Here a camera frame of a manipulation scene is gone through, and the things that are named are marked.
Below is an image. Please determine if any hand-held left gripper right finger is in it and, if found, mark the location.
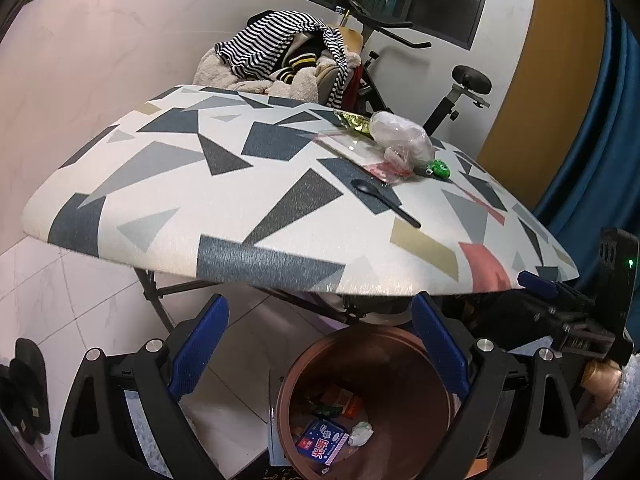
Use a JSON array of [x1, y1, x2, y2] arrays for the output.
[[411, 291, 586, 480]]

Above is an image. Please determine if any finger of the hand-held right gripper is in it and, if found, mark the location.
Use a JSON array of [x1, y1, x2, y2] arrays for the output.
[[530, 310, 617, 359], [517, 270, 598, 312]]

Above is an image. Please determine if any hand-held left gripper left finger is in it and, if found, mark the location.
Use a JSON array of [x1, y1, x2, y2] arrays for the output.
[[54, 294, 231, 480]]

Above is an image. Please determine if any brown plastic trash bin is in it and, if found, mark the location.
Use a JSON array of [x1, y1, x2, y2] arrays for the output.
[[275, 324, 457, 479]]

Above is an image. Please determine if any red cardboard box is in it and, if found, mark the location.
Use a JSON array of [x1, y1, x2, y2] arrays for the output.
[[337, 386, 364, 419]]

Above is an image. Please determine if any black plastic spoon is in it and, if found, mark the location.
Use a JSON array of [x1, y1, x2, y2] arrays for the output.
[[351, 178, 422, 229]]

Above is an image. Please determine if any green frog toy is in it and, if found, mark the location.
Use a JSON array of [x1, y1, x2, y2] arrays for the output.
[[424, 158, 452, 182]]

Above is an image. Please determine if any white plastic bag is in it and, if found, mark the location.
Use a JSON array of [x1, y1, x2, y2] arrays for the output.
[[369, 110, 437, 172]]

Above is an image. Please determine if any gold foil snack wrapper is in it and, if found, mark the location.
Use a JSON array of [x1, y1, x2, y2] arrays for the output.
[[331, 108, 374, 137]]

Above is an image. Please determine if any person's right forearm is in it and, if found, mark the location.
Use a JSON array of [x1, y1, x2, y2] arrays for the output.
[[577, 372, 640, 448]]

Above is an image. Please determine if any person's right hand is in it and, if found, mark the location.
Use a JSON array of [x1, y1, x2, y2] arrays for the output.
[[581, 359, 622, 392]]

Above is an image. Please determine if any crumpled white tissue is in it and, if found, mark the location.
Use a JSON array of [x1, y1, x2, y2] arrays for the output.
[[347, 421, 375, 447]]

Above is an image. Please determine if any geometric patterned folding table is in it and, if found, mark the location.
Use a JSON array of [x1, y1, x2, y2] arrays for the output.
[[22, 84, 582, 323]]

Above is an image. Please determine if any black slipper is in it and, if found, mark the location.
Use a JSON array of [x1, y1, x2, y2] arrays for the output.
[[0, 360, 32, 447], [12, 337, 52, 437]]

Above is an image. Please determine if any black exercise bike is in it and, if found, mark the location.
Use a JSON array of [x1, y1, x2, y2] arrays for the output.
[[334, 0, 494, 137]]

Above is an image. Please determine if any orange wooden door panel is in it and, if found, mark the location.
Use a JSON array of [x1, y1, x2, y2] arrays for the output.
[[477, 0, 608, 196]]

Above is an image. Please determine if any red garment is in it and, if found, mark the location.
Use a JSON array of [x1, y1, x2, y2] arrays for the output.
[[345, 66, 364, 112]]

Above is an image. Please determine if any white fleece coat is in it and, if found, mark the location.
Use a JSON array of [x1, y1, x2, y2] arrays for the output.
[[192, 46, 362, 107]]

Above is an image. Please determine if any black garment with yellow stripes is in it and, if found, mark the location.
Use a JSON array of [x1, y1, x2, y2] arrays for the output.
[[269, 34, 327, 84]]

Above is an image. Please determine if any tan wooden chair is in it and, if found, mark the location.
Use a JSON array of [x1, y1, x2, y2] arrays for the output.
[[339, 26, 364, 54]]

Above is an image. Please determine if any black white striped shirt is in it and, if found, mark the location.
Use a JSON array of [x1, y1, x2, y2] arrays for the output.
[[214, 9, 352, 109]]

